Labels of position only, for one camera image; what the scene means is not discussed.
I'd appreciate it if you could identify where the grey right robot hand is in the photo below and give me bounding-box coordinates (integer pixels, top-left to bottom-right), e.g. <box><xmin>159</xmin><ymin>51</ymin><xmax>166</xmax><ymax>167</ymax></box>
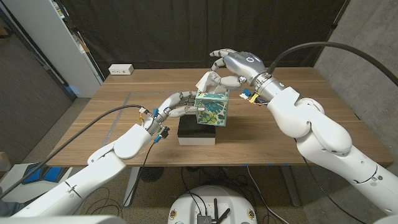
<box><xmin>209</xmin><ymin>48</ymin><xmax>268</xmax><ymax>90</ymax></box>

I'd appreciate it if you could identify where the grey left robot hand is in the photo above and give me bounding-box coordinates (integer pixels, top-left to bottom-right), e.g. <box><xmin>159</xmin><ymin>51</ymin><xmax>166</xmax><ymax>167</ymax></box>
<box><xmin>146</xmin><ymin>90</ymin><xmax>206</xmax><ymax>133</ymax></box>

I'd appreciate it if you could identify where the white tissue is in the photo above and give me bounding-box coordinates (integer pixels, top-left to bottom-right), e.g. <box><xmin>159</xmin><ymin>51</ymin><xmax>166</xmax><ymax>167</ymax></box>
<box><xmin>195</xmin><ymin>70</ymin><xmax>228</xmax><ymax>94</ymax></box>

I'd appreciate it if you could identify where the teal floral tissue box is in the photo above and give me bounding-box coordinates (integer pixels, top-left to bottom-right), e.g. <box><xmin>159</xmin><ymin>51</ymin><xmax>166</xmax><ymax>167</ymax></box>
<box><xmin>195</xmin><ymin>89</ymin><xmax>230</xmax><ymax>127</ymax></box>

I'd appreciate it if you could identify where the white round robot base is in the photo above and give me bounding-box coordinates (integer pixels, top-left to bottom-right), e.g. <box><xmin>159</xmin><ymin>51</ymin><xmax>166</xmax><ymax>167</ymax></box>
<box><xmin>167</xmin><ymin>185</ymin><xmax>258</xmax><ymax>224</ymax></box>

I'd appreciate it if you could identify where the cardboard box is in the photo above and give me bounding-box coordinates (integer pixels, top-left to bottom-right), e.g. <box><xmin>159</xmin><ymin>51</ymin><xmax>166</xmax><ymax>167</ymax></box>
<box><xmin>0</xmin><ymin>151</ymin><xmax>12</xmax><ymax>175</ymax></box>

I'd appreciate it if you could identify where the black and white block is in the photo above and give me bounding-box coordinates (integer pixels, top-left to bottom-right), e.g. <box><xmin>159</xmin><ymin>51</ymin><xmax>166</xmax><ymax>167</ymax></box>
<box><xmin>177</xmin><ymin>114</ymin><xmax>216</xmax><ymax>146</ymax></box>

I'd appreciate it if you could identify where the white power strip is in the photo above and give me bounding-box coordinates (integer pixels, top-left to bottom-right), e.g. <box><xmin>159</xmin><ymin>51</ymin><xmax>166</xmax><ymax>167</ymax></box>
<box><xmin>108</xmin><ymin>63</ymin><xmax>134</xmax><ymax>76</ymax></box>

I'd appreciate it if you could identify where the round black floor fan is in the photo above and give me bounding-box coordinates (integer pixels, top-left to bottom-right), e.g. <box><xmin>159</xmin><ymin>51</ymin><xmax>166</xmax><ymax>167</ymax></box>
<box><xmin>139</xmin><ymin>166</ymin><xmax>165</xmax><ymax>183</ymax></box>

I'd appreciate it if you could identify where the white table leg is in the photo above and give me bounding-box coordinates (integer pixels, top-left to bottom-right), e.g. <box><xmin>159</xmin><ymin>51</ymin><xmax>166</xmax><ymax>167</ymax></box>
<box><xmin>123</xmin><ymin>166</ymin><xmax>141</xmax><ymax>208</ymax></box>

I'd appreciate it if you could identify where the grey table leg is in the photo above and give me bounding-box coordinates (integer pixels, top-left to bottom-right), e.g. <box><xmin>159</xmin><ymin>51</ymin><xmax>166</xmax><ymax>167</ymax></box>
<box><xmin>281</xmin><ymin>164</ymin><xmax>302</xmax><ymax>208</ymax></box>

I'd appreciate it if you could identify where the white cabinet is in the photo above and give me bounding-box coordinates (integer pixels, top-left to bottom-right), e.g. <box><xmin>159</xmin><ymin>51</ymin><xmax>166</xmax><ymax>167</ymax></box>
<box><xmin>1</xmin><ymin>0</ymin><xmax>105</xmax><ymax>99</ymax></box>

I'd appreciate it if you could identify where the white platform with blue pads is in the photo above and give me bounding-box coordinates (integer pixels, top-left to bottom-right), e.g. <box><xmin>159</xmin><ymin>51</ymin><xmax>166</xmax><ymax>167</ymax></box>
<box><xmin>0</xmin><ymin>162</ymin><xmax>74</xmax><ymax>203</ymax></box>

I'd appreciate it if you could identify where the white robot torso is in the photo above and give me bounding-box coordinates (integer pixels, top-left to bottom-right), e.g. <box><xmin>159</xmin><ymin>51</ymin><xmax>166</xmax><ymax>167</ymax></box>
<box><xmin>0</xmin><ymin>214</ymin><xmax>127</xmax><ymax>224</ymax></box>

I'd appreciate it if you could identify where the person's leg in jeans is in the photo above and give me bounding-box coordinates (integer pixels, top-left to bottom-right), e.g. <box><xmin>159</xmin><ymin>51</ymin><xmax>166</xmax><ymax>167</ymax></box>
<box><xmin>0</xmin><ymin>200</ymin><xmax>28</xmax><ymax>218</ymax></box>

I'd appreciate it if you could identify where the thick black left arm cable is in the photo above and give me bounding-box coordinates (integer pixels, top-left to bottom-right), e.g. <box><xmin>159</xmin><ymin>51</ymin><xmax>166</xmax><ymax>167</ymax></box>
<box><xmin>0</xmin><ymin>104</ymin><xmax>147</xmax><ymax>200</ymax></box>

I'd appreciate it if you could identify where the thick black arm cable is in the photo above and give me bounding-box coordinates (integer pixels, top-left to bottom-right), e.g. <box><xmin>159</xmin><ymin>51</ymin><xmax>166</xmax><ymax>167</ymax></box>
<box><xmin>0</xmin><ymin>104</ymin><xmax>147</xmax><ymax>200</ymax></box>
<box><xmin>267</xmin><ymin>41</ymin><xmax>398</xmax><ymax>87</ymax></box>

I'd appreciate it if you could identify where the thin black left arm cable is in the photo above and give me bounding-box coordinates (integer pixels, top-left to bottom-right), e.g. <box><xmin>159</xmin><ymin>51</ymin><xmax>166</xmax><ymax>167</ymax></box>
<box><xmin>117</xmin><ymin>141</ymin><xmax>156</xmax><ymax>216</ymax></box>

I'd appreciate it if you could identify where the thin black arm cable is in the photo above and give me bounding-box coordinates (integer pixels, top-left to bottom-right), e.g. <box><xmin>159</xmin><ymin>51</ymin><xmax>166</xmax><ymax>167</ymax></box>
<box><xmin>300</xmin><ymin>154</ymin><xmax>369</xmax><ymax>224</ymax></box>
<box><xmin>117</xmin><ymin>141</ymin><xmax>156</xmax><ymax>216</ymax></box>

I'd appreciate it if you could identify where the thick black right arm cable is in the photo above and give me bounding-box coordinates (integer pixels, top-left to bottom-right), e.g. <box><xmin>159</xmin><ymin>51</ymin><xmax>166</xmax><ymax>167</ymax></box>
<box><xmin>267</xmin><ymin>41</ymin><xmax>398</xmax><ymax>87</ymax></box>

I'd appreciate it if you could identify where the thin black base cable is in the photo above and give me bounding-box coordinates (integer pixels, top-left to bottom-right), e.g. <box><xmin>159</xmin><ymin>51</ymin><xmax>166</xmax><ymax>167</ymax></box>
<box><xmin>180</xmin><ymin>167</ymin><xmax>208</xmax><ymax>216</ymax></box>

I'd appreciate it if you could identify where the white floor cable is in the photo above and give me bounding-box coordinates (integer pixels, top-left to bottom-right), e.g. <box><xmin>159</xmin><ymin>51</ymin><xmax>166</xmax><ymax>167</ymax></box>
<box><xmin>246</xmin><ymin>164</ymin><xmax>290</xmax><ymax>224</ymax></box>

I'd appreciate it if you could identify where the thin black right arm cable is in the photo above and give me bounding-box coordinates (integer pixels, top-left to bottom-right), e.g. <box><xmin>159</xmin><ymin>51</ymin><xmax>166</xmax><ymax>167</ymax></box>
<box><xmin>300</xmin><ymin>154</ymin><xmax>369</xmax><ymax>224</ymax></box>

